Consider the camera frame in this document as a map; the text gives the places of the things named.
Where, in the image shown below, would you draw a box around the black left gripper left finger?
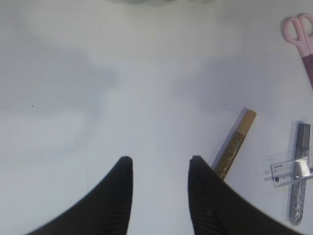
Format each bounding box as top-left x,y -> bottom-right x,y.
31,156 -> 133,235

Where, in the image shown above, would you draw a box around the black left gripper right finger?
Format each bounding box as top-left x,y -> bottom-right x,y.
188,156 -> 298,235

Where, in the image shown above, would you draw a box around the gold glitter pen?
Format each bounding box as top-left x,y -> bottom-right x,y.
212,108 -> 257,180

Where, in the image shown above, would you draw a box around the clear plastic ruler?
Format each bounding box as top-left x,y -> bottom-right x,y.
270,155 -> 313,188

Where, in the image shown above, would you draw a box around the silver glitter pen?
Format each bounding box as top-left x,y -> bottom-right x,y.
289,123 -> 311,226

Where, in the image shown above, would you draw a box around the green wavy glass plate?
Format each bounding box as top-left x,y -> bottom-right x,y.
109,0 -> 213,6

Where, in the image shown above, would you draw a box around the pink scissors with purple sheath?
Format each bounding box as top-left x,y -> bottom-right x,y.
282,13 -> 313,87

